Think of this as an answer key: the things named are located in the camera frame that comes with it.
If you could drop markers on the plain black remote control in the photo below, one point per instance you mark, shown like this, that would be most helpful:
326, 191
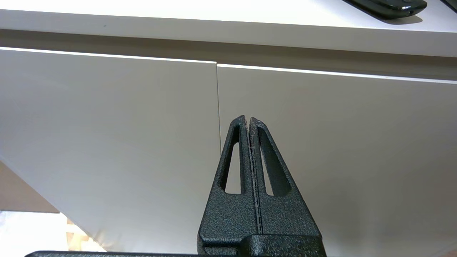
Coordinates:
385, 9

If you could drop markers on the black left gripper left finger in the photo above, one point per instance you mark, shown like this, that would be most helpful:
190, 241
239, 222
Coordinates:
228, 214

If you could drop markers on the wide white cabinet door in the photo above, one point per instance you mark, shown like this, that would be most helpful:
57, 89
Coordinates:
357, 142

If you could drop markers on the white sideboard cabinet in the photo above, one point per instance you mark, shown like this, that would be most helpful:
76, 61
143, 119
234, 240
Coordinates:
214, 35

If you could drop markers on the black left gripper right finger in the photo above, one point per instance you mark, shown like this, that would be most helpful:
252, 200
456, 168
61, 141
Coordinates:
282, 214

